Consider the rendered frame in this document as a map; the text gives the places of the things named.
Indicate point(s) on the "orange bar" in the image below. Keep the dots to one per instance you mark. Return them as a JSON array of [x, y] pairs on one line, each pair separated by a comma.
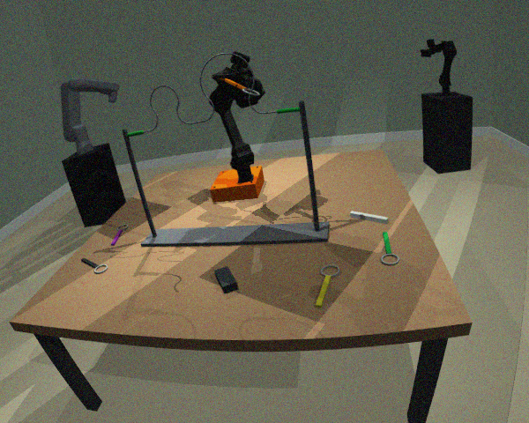
[[240, 86]]

